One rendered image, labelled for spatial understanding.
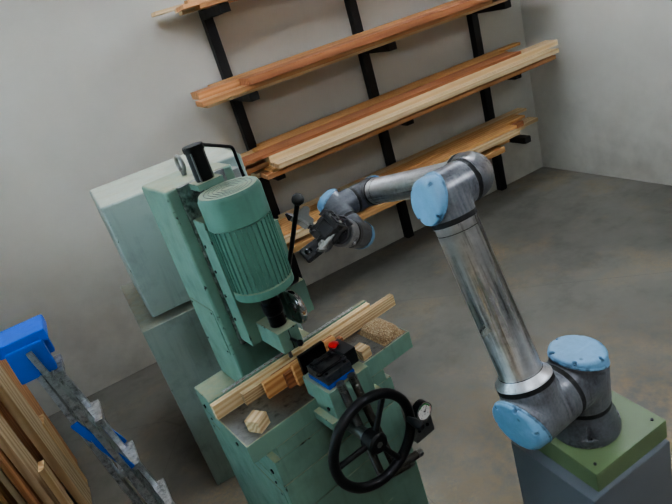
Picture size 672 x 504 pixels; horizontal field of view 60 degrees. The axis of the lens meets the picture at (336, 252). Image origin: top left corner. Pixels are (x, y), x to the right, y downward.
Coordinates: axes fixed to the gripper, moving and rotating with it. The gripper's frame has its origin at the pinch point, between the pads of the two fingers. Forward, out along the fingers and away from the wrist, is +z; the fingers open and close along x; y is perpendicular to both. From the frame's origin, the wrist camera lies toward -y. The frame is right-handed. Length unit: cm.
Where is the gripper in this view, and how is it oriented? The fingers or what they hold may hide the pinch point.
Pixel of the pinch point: (299, 233)
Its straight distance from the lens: 160.4
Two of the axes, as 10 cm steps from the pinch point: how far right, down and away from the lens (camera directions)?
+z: -5.0, -0.4, -8.7
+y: 6.0, -7.4, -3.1
